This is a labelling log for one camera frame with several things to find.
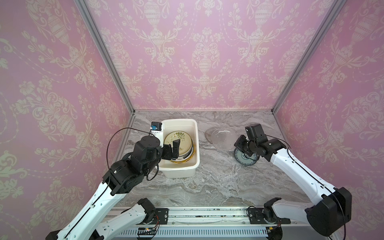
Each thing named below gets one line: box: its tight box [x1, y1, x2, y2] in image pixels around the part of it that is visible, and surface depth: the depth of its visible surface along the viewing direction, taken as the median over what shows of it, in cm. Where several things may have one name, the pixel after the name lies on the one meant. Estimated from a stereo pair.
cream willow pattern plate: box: [163, 131, 192, 155], surface depth 99 cm
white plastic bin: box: [158, 119, 200, 179], surface depth 89 cm
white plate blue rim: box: [171, 143, 194, 162], surface depth 91 cm
